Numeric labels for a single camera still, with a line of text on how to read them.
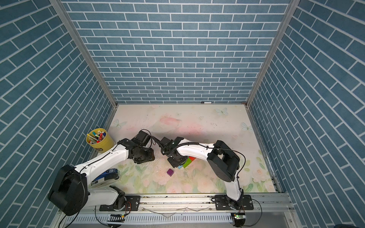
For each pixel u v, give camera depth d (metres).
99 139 0.88
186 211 0.72
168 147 0.68
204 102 1.24
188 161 0.89
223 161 0.48
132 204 0.73
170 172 0.83
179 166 0.84
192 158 0.86
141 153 0.65
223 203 0.74
